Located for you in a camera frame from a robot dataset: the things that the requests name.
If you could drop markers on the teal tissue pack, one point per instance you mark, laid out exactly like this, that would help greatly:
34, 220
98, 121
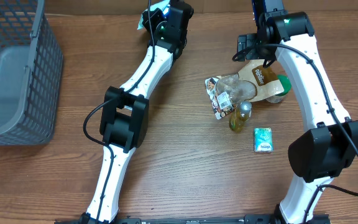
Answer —
263, 140

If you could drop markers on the brown snack pouch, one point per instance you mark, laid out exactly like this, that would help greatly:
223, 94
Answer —
252, 83

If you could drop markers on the grey plastic mesh basket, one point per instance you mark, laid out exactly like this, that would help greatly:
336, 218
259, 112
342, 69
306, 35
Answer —
31, 69

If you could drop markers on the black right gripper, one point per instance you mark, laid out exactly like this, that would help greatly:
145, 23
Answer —
250, 41

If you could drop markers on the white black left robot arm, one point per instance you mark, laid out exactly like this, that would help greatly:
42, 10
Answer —
125, 110

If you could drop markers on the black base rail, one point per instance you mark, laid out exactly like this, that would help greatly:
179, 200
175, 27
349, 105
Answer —
191, 221

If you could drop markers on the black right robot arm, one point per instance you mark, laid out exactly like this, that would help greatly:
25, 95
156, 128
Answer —
329, 143

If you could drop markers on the teal white wipes packet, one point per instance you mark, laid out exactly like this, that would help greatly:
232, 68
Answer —
162, 5

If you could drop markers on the yellow liquid bottle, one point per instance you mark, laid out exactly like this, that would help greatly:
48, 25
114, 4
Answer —
240, 116

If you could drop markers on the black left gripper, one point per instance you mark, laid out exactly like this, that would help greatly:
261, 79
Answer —
154, 18

